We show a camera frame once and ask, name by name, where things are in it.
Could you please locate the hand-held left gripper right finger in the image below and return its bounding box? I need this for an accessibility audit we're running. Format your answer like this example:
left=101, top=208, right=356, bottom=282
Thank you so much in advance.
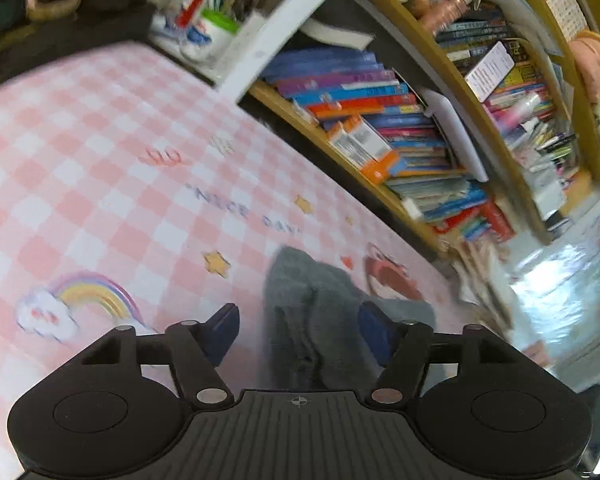
left=357, top=301, right=523, bottom=406

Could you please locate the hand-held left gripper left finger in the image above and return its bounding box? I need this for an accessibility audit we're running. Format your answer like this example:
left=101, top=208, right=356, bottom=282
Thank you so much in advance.
left=80, top=303, right=242, bottom=406

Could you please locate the grey sweatshirt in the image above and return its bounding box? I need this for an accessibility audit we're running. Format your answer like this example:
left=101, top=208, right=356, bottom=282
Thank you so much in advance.
left=262, top=246, right=436, bottom=391

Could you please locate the pink checked table mat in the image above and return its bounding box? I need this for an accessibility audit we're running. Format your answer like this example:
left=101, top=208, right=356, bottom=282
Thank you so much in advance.
left=0, top=42, right=551, bottom=480

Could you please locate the orange white carton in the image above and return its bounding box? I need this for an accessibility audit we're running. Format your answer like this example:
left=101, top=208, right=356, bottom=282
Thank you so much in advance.
left=342, top=115, right=401, bottom=181
left=326, top=122, right=388, bottom=186

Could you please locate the wooden bookshelf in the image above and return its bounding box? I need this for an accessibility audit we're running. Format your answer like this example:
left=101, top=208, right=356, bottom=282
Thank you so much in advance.
left=215, top=0, right=600, bottom=261

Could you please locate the row of colourful books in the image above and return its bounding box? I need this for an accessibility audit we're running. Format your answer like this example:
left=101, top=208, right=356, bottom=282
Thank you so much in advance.
left=260, top=47, right=518, bottom=243

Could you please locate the white printed card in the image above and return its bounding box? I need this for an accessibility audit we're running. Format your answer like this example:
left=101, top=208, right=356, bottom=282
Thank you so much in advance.
left=464, top=40, right=517, bottom=103

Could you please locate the white jar green lid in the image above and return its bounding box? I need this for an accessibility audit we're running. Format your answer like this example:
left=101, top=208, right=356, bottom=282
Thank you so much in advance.
left=182, top=7, right=241, bottom=61

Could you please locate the thick black book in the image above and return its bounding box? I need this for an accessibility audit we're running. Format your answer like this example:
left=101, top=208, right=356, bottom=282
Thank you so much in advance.
left=297, top=17, right=376, bottom=52

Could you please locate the shelf row of small books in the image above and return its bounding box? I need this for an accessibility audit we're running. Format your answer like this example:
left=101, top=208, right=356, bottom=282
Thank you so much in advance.
left=430, top=10, right=581, bottom=181

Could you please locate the black piano keyboard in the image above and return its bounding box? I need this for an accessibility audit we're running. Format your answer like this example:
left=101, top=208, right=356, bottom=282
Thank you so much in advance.
left=0, top=0, right=166, bottom=91

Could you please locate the peach plush toy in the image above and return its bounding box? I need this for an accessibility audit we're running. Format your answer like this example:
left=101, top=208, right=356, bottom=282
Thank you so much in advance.
left=567, top=30, right=600, bottom=111

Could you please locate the yellow grid calendar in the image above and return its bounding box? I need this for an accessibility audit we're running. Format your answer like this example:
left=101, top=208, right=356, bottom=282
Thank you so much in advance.
left=527, top=0, right=591, bottom=43

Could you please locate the pink watch strap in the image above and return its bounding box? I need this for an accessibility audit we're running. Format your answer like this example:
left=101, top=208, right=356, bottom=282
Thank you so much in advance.
left=25, top=0, right=83, bottom=21

